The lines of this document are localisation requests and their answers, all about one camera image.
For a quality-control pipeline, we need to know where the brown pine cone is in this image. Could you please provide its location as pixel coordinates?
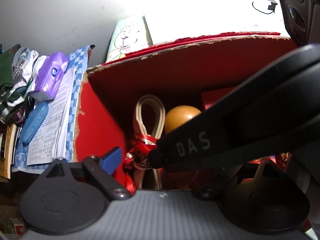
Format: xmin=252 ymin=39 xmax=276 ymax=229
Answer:
xmin=274 ymin=152 xmax=291 ymax=169

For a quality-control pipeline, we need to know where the red gold gift box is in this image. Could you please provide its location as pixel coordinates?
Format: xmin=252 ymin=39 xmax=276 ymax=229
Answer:
xmin=201 ymin=87 xmax=235 ymax=109

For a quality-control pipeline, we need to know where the wooden gourd ornament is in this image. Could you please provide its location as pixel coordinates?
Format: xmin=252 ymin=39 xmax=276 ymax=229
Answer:
xmin=164 ymin=105 xmax=201 ymax=134

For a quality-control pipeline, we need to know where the handwritten paper sheet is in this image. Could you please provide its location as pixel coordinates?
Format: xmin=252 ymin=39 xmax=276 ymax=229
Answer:
xmin=27 ymin=68 xmax=74 ymax=165

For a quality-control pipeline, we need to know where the blue glasses case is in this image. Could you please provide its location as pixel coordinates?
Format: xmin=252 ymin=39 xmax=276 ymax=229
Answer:
xmin=20 ymin=101 xmax=49 ymax=145

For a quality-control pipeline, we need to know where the red cardboard box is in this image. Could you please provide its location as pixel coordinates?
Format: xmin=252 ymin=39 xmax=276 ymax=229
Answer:
xmin=73 ymin=33 xmax=296 ymax=192

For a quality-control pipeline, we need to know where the blue white checked cloth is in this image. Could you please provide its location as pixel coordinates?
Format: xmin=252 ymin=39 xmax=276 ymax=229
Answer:
xmin=11 ymin=45 xmax=94 ymax=174

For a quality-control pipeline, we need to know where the purple tissue pack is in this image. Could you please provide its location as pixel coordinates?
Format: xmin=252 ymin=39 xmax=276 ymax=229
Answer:
xmin=30 ymin=51 xmax=69 ymax=102

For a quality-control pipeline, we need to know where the cartoon print bed sheet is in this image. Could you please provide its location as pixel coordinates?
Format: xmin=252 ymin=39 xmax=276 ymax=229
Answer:
xmin=105 ymin=16 xmax=153 ymax=63

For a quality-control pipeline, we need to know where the pile of clothes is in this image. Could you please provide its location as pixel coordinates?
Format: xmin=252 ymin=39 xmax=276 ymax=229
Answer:
xmin=1 ymin=44 xmax=39 ymax=124

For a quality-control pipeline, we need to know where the black plug with cable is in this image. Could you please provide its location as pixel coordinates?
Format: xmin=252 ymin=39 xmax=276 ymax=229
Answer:
xmin=252 ymin=0 xmax=278 ymax=15

